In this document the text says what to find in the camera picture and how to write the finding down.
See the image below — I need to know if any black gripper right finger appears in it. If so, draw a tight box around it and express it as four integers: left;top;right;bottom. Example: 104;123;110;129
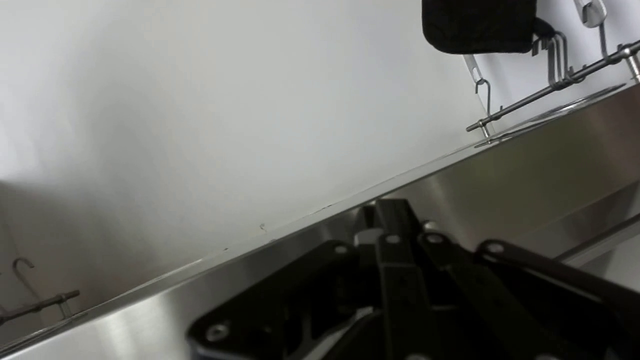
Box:
418;230;640;360

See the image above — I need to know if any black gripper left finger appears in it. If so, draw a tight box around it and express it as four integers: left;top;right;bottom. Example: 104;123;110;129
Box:
186;200;421;360

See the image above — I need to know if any stainless steel range hood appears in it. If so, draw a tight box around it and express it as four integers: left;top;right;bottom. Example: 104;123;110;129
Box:
2;83;640;360

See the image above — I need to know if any black hanging pot holder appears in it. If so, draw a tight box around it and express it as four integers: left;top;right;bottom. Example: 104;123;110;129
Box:
421;0;556;53

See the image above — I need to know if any white hanging utensil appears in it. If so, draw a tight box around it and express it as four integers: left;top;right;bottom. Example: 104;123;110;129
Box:
574;0;608;55

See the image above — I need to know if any metal hook on rail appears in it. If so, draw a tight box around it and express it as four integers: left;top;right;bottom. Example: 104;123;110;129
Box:
475;78;492;139

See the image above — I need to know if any metal utensil rail right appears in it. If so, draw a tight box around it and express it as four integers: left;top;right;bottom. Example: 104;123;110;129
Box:
465;38;640;133

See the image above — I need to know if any metal utensil rail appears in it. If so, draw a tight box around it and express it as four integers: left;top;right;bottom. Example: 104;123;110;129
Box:
465;38;640;133
0;289;82;323

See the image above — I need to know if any metal utensil rail left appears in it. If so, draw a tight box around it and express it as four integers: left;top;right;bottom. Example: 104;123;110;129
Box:
0;289;82;323

